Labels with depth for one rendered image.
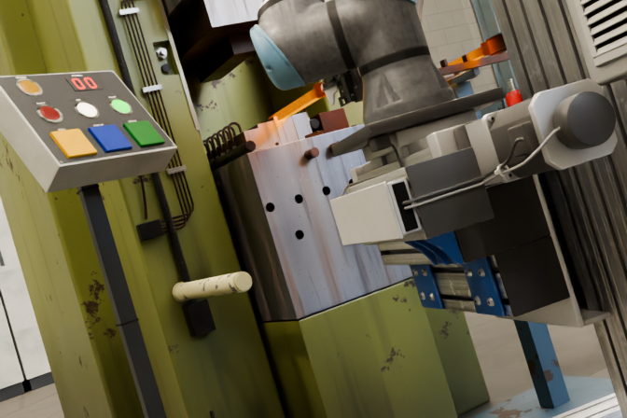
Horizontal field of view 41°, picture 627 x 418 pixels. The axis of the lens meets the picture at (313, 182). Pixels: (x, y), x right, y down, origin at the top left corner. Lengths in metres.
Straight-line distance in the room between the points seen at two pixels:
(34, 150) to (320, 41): 0.75
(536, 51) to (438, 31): 9.29
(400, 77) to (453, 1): 9.52
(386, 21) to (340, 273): 1.05
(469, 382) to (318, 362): 0.65
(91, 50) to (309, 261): 0.80
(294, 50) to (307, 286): 0.98
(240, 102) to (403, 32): 1.52
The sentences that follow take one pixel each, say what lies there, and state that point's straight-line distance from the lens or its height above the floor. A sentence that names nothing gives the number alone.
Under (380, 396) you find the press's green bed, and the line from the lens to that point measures 2.28.
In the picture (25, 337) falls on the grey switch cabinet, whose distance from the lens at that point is 7.37.
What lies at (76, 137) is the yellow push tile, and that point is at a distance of 1.86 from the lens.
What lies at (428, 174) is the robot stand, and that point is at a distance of 0.99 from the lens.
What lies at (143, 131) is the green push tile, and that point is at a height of 1.01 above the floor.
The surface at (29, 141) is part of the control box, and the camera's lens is 1.85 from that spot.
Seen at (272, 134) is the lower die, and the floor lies 0.95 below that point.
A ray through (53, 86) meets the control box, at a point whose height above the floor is 1.16.
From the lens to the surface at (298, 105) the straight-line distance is 2.17.
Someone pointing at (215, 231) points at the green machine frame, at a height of 0.75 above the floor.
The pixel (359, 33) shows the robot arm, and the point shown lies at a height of 0.96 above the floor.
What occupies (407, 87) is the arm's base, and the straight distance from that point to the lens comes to 1.29.
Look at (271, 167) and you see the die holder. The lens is 2.18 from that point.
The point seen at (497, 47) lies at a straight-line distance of 2.24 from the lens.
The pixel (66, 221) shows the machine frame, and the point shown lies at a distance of 2.66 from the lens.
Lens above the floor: 0.72
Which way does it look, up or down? 2 degrees up
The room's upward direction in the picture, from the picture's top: 17 degrees counter-clockwise
